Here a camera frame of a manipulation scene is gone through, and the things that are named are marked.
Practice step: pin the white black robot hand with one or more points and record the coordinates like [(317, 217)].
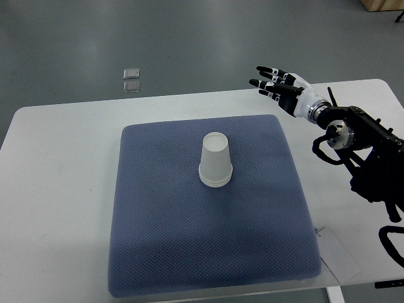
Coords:
[(292, 93)]

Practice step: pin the white paper cup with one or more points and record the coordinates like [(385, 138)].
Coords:
[(215, 163), (215, 184)]

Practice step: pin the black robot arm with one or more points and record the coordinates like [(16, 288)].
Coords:
[(371, 153)]

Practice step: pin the wooden box corner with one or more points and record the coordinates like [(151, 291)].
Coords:
[(382, 5)]

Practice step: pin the black tripod leg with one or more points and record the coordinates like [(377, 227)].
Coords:
[(399, 17)]

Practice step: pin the upper metal floor plate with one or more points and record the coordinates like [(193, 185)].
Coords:
[(131, 73)]

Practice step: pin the white paper tag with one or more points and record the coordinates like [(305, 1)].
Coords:
[(336, 258)]

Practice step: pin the blue textured cushion mat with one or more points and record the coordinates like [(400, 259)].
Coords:
[(172, 233)]

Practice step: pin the white table leg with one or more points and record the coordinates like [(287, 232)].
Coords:
[(335, 295)]

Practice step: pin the black table control panel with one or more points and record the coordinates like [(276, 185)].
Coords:
[(389, 284)]

